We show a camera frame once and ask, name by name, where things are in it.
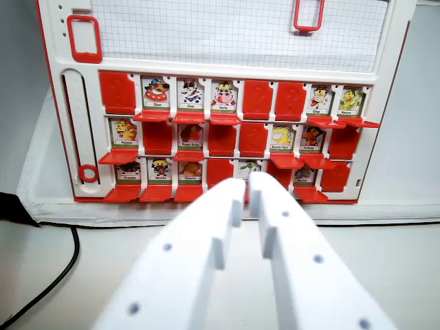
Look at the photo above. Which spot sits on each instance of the red and white game board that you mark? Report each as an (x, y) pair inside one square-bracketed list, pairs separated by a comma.
[(206, 34)]

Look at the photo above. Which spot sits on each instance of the black flat object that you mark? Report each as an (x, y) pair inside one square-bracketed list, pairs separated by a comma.
[(10, 209)]

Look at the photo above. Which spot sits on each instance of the red board flap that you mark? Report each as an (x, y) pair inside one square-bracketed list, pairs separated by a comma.
[(343, 142)]

